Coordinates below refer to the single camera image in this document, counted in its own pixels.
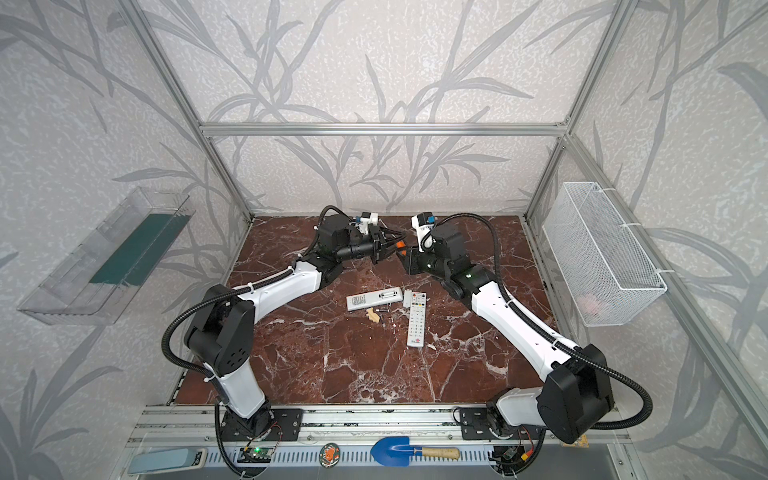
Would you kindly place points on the grey blue flat device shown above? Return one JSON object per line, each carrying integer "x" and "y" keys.
{"x": 165, "y": 461}

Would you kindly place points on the white remote control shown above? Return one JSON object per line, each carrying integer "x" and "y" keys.
{"x": 372, "y": 299}

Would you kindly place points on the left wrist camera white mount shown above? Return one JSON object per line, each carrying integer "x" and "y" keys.
{"x": 365, "y": 221}

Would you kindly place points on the white wire mesh basket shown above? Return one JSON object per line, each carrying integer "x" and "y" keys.
{"x": 597, "y": 252}

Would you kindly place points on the yellow small circuit board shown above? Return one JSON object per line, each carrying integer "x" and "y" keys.
{"x": 581, "y": 442}

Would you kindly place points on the pink object in basket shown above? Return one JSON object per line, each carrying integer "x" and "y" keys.
{"x": 591, "y": 306}

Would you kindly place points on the small green circuit board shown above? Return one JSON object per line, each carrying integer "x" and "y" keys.
{"x": 255, "y": 455}

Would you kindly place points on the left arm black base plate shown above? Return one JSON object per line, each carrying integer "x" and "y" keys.
{"x": 282, "y": 423}

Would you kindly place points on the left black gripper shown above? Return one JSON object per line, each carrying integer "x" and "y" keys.
{"x": 374, "y": 246}

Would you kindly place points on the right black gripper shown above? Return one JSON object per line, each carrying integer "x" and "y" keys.
{"x": 410, "y": 258}

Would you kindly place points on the blue toy shovel wooden handle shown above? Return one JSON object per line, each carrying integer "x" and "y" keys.
{"x": 397, "y": 451}

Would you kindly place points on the round orange badge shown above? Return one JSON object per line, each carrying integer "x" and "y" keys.
{"x": 330, "y": 455}

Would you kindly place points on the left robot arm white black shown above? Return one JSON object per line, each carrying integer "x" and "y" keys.
{"x": 221, "y": 331}

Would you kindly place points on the white remote control face up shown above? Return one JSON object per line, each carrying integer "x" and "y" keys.
{"x": 417, "y": 319}

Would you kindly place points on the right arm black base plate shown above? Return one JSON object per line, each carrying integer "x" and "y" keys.
{"x": 474, "y": 423}

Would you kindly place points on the clear plastic wall bin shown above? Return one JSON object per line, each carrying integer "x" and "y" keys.
{"x": 95, "y": 283}

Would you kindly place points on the small wooden animal figure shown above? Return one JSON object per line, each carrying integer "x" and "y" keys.
{"x": 373, "y": 316}

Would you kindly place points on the aluminium frame rail front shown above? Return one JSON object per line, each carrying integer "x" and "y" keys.
{"x": 344, "y": 424}

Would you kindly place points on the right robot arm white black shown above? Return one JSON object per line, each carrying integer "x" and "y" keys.
{"x": 574, "y": 396}

